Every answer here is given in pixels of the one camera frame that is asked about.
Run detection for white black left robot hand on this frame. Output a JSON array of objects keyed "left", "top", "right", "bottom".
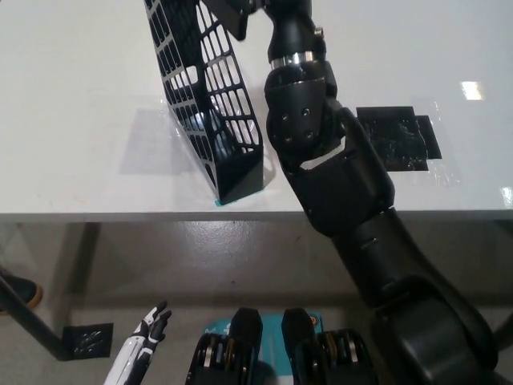
[{"left": 103, "top": 300, "right": 174, "bottom": 385}]

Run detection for black mesh file shelf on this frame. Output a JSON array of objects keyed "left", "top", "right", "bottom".
[{"left": 143, "top": 0, "right": 266, "bottom": 204}]

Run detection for white table leg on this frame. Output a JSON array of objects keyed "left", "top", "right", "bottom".
[{"left": 50, "top": 222, "right": 103, "bottom": 346}]

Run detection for black metal bar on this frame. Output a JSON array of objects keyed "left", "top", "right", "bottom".
[{"left": 0, "top": 274, "right": 77, "bottom": 364}]

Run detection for black shoe tan sole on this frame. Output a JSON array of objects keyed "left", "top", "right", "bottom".
[{"left": 0, "top": 268, "right": 44, "bottom": 318}]

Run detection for teal tape strip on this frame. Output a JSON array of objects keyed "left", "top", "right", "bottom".
[{"left": 212, "top": 192, "right": 264, "bottom": 209}]

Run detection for black tape patch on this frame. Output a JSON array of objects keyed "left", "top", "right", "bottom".
[{"left": 355, "top": 105, "right": 444, "bottom": 174}]

